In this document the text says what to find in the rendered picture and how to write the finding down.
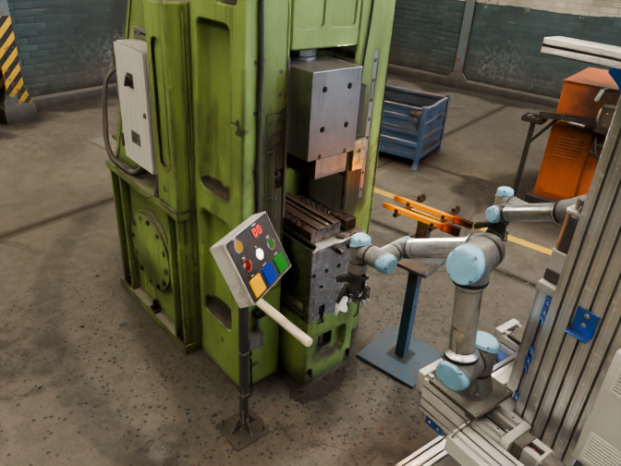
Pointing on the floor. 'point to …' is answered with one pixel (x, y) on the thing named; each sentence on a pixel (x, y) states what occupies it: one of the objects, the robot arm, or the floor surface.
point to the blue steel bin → (412, 123)
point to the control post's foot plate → (233, 431)
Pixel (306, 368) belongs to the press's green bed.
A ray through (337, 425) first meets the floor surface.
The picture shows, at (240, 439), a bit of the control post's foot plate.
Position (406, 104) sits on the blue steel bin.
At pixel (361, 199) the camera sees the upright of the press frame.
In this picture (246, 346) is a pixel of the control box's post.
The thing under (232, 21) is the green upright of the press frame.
